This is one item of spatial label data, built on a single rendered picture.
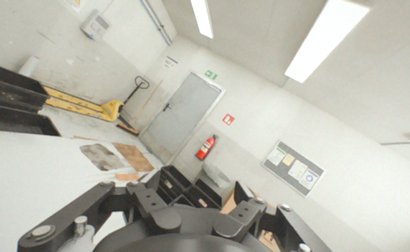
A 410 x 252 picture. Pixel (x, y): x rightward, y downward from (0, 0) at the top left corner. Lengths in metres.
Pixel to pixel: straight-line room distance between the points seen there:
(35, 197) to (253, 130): 2.72
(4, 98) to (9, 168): 0.95
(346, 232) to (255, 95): 2.77
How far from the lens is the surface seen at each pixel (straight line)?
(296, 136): 3.00
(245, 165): 2.77
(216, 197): 1.86
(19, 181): 0.66
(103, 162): 0.84
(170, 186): 1.67
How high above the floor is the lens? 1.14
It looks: 1 degrees up
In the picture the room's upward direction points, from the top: 37 degrees clockwise
